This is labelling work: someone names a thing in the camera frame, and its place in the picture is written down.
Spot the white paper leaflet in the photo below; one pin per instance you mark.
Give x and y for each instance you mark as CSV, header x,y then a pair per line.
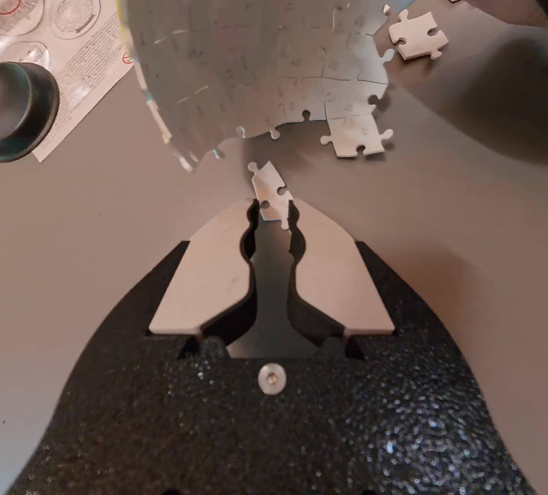
x,y
94,58

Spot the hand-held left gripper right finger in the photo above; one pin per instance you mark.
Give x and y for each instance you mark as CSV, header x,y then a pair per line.
x,y
342,285

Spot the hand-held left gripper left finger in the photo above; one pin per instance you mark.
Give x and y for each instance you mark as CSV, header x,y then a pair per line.
x,y
205,285

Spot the black round ball stand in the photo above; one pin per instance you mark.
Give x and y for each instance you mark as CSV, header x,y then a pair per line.
x,y
34,110

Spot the partly built puzzle ball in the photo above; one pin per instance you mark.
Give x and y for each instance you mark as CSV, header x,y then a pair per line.
x,y
235,54

